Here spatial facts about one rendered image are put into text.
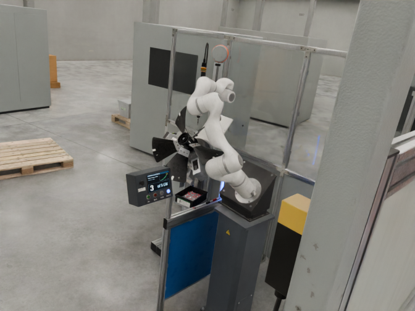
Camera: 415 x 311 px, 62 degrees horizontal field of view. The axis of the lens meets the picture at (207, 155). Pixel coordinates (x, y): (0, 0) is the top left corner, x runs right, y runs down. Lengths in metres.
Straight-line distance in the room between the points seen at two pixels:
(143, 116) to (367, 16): 5.40
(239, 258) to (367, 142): 2.16
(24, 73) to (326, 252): 7.88
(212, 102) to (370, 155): 1.75
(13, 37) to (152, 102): 3.46
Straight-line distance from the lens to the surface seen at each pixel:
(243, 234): 2.33
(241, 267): 2.48
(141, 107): 5.65
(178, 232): 2.53
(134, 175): 2.03
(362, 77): 0.32
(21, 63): 8.05
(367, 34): 0.32
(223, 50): 3.34
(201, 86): 2.14
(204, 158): 2.65
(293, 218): 0.39
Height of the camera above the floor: 2.10
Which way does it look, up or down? 20 degrees down
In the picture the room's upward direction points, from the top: 7 degrees clockwise
